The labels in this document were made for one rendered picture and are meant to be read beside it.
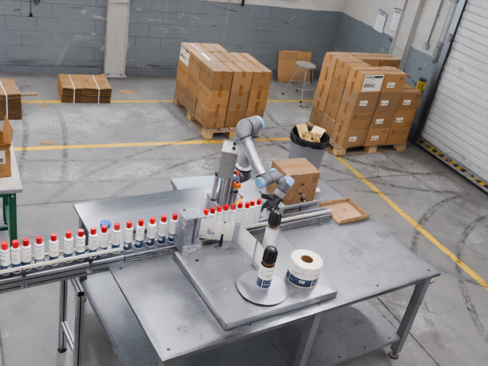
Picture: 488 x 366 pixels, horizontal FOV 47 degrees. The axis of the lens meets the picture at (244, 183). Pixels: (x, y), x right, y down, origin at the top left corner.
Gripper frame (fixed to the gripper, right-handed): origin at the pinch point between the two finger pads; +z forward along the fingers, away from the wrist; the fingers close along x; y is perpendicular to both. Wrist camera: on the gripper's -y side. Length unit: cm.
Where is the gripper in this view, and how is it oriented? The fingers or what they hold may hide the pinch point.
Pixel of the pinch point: (259, 217)
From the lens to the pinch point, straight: 393.0
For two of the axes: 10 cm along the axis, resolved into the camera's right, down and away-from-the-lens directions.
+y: 5.1, 4.9, -7.1
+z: -5.7, 8.1, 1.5
